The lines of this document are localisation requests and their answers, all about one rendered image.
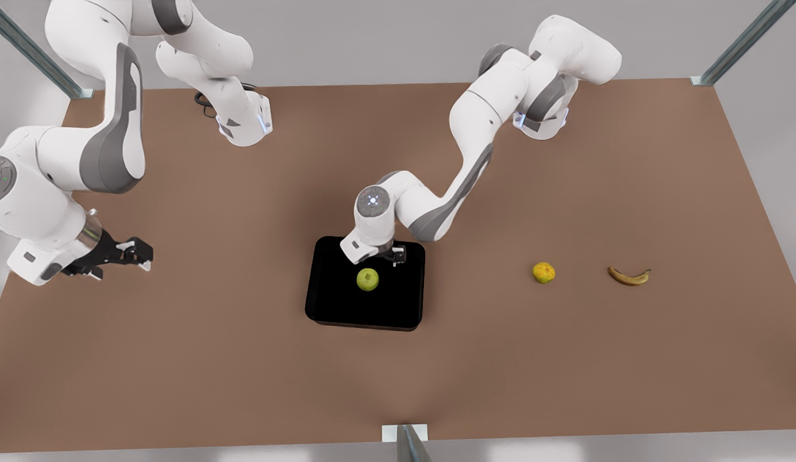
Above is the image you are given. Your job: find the brown spotted banana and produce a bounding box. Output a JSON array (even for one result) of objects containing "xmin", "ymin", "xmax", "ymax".
[{"xmin": 607, "ymin": 266, "xmax": 653, "ymax": 287}]

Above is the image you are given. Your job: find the black cable loop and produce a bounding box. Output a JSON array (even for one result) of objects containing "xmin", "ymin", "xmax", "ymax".
[{"xmin": 193, "ymin": 81, "xmax": 258, "ymax": 120}]

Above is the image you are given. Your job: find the silver frame post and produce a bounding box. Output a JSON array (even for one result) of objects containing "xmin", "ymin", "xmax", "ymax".
[
  {"xmin": 381, "ymin": 423, "xmax": 432, "ymax": 462},
  {"xmin": 690, "ymin": 0, "xmax": 796, "ymax": 87},
  {"xmin": 0, "ymin": 0, "xmax": 95, "ymax": 100}
]

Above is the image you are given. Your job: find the black square tray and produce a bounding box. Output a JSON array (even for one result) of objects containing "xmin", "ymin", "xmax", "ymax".
[{"xmin": 305, "ymin": 235, "xmax": 427, "ymax": 332}]

